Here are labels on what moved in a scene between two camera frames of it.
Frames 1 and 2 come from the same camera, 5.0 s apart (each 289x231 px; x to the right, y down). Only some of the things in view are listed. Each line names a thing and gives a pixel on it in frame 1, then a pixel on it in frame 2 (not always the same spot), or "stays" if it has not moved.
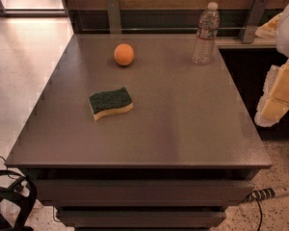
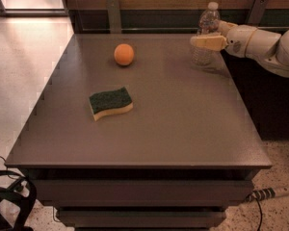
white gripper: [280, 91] → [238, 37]
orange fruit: [123, 54] stays
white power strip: [267, 192] stays
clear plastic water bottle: [204, 46] stays
